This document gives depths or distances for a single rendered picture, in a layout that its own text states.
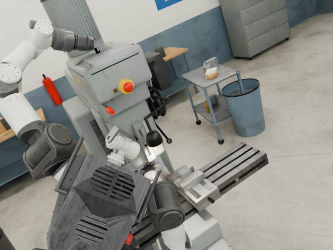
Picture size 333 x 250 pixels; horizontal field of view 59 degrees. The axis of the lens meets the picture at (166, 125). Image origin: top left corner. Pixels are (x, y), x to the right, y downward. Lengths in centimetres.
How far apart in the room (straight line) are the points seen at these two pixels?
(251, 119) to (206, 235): 231
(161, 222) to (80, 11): 103
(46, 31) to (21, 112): 36
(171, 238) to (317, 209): 191
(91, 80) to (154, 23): 496
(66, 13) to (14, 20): 405
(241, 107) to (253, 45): 306
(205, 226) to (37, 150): 102
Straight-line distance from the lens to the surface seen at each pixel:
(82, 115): 180
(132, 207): 85
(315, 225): 276
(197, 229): 168
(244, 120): 376
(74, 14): 152
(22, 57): 119
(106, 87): 118
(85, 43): 132
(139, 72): 122
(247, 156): 191
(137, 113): 138
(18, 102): 106
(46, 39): 127
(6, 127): 522
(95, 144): 187
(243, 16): 635
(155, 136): 130
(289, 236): 269
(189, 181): 168
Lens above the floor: 207
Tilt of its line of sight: 25 degrees down
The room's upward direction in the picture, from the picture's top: 21 degrees counter-clockwise
